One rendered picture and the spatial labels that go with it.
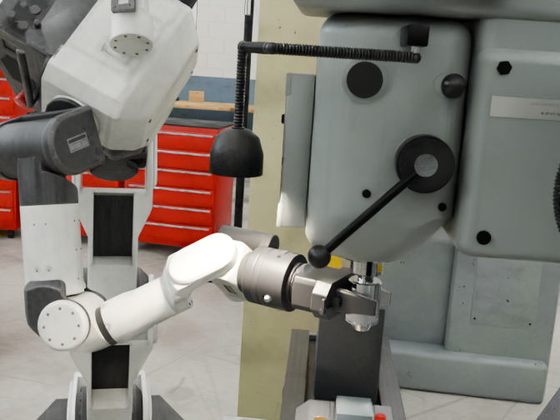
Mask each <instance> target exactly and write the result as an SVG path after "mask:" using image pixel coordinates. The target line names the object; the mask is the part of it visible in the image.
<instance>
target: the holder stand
mask: <svg viewBox="0 0 560 420"><path fill-rule="evenodd" d="M384 319H385V307H384V306H382V305H380V308H379V317H378V324H376V325H374V326H371V327H370V328H369V330H368V331H366V332H360V331H357V330H355V329H353V325H352V324H351V323H349V322H347V321H346V313H345V312H341V313H339V314H338V315H337V316H336V317H334V318H332V319H331V320H329V321H328V320H324V319H321V318H319V319H318V330H317V351H316V365H315V378H314V391H313V395H314V397H318V398H336V397H337V395H338V396H348V397H357V398H371V402H373V403H375V402H376V401H377V396H378V380H379V371H380V362H381V353H382V345H383V328H384Z"/></svg>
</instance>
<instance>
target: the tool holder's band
mask: <svg viewBox="0 0 560 420"><path fill-rule="evenodd" d="M348 286H349V287H350V288H353V289H357V290H360V291H367V292H372V291H377V290H380V289H381V288H382V281H381V280H380V279H379V278H377V277H374V279H373V281H371V282H363V281H360V280H358V275H355V276H352V277H350V278H349V280H348Z"/></svg>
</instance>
